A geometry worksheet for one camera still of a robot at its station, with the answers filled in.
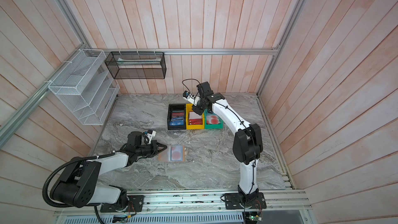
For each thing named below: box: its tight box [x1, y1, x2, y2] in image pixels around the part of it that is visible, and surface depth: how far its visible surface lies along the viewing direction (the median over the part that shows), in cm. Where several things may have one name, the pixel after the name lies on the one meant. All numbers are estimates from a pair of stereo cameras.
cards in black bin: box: [169, 110, 185, 126], surface depth 106 cm
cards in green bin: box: [206, 113, 221, 125], surface depth 106 cm
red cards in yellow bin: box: [188, 111, 203, 125], surface depth 106 cm
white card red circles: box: [171, 145, 183, 162], surface depth 91 cm
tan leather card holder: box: [157, 144, 187, 163], surface depth 90 cm
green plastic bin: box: [203, 108, 224, 130], surface depth 100 cm
